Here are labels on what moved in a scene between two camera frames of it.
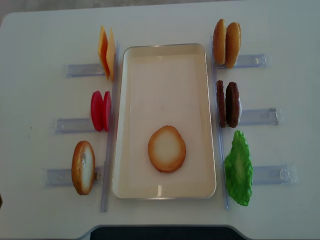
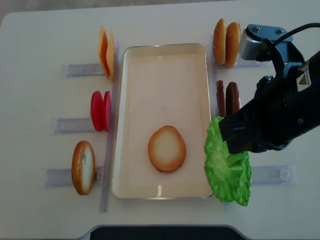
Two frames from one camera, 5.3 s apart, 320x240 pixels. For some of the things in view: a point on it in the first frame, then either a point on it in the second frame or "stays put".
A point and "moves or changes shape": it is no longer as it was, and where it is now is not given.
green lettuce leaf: [239, 170] moves or changes shape
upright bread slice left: [83, 167] stays put
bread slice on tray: [166, 149] stays put
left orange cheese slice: [102, 49] stays put
